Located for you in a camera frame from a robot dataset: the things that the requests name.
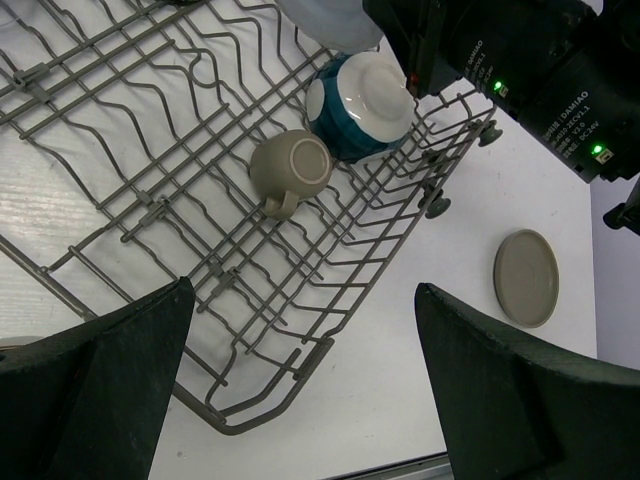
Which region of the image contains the light blue scalloped plate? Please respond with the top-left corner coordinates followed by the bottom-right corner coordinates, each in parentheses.
top-left (276, 0), bottom-right (384, 54)

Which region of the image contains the grey round plate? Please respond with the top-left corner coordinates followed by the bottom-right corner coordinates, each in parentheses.
top-left (493, 229), bottom-right (560, 328)

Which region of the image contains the grey wire dish rack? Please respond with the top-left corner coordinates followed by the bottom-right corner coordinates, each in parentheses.
top-left (1, 1), bottom-right (495, 436)

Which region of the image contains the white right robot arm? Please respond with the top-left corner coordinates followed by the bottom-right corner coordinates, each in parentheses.
top-left (363, 0), bottom-right (639, 182)

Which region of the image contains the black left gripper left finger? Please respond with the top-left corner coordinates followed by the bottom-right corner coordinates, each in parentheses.
top-left (1, 277), bottom-right (194, 479)

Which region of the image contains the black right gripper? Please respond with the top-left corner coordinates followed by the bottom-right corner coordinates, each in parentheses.
top-left (362, 1), bottom-right (470, 98)

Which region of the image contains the grey ceramic mug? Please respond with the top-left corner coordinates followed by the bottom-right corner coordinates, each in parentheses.
top-left (249, 129), bottom-right (332, 221)

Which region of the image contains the aluminium table edge rail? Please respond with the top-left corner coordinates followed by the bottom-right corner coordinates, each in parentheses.
top-left (330, 453), bottom-right (454, 480)

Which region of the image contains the teal bowl cream inside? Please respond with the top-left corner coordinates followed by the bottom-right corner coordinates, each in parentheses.
top-left (305, 51), bottom-right (414, 163)

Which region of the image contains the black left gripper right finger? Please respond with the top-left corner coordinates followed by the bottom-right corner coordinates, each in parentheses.
top-left (414, 283), bottom-right (639, 479)

